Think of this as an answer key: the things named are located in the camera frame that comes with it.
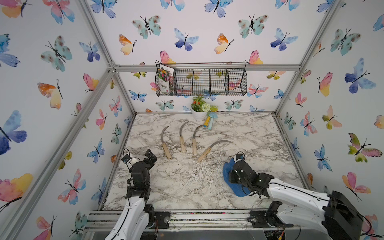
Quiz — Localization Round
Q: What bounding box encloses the blue microfiber rag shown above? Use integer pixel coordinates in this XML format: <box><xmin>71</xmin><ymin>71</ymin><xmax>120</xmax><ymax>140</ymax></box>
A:
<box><xmin>222</xmin><ymin>158</ymin><xmax>252</xmax><ymax>198</ymax></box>

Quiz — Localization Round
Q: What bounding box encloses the sickle wooden handle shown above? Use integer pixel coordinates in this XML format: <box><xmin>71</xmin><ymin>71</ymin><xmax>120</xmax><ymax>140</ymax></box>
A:
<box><xmin>161</xmin><ymin>126</ymin><xmax>172</xmax><ymax>160</ymax></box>
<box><xmin>179</xmin><ymin>121</ymin><xmax>189</xmax><ymax>153</ymax></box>
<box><xmin>197</xmin><ymin>139</ymin><xmax>234</xmax><ymax>163</ymax></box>
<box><xmin>193</xmin><ymin>125</ymin><xmax>204</xmax><ymax>156</ymax></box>

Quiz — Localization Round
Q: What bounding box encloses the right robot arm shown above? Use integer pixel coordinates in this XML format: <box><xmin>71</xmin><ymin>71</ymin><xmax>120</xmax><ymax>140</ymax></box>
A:
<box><xmin>223</xmin><ymin>159</ymin><xmax>373</xmax><ymax>240</ymax></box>

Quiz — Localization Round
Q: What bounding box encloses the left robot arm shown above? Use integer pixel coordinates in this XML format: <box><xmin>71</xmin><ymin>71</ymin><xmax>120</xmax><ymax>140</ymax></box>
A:
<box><xmin>106</xmin><ymin>149</ymin><xmax>157</xmax><ymax>240</ymax></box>

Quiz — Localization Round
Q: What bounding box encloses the teal garden trowel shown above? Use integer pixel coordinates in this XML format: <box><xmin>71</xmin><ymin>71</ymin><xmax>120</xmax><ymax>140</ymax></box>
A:
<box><xmin>208</xmin><ymin>112</ymin><xmax>218</xmax><ymax>130</ymax></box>

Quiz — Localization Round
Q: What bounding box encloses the white pot with plant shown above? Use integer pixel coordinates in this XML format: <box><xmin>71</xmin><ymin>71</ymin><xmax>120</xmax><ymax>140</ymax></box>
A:
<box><xmin>191</xmin><ymin>95</ymin><xmax>219</xmax><ymax>122</ymax></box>

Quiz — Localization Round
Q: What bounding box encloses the seed packet in basket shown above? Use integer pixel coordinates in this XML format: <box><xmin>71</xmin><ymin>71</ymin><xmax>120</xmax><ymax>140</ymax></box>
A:
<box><xmin>157</xmin><ymin>64</ymin><xmax>174</xmax><ymax>94</ymax></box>

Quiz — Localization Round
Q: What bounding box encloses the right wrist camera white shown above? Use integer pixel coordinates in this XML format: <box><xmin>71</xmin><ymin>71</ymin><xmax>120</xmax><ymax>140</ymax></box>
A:
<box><xmin>234</xmin><ymin>151</ymin><xmax>246</xmax><ymax>162</ymax></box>

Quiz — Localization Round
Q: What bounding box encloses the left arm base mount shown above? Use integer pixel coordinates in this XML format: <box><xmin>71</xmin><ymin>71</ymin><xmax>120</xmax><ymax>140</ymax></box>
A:
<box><xmin>144</xmin><ymin>205</ymin><xmax>171</xmax><ymax>229</ymax></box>

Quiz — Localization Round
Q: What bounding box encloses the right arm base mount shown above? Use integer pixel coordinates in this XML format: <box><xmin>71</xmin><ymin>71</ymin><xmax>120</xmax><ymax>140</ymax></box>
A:
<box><xmin>247</xmin><ymin>201</ymin><xmax>294</xmax><ymax>228</ymax></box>

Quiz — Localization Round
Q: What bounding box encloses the aluminium front rail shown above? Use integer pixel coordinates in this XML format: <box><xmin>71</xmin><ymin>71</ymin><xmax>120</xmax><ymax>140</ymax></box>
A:
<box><xmin>85</xmin><ymin>209</ymin><xmax>284</xmax><ymax>232</ymax></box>

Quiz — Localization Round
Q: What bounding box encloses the yellow handled garden tool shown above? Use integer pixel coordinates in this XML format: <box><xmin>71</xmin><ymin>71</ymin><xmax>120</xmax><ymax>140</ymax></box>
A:
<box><xmin>203</xmin><ymin>116</ymin><xmax>211</xmax><ymax>128</ymax></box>

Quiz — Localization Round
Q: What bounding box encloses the black wire wall basket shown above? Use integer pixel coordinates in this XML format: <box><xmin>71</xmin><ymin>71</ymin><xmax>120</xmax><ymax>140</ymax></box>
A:
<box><xmin>155</xmin><ymin>62</ymin><xmax>248</xmax><ymax>97</ymax></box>

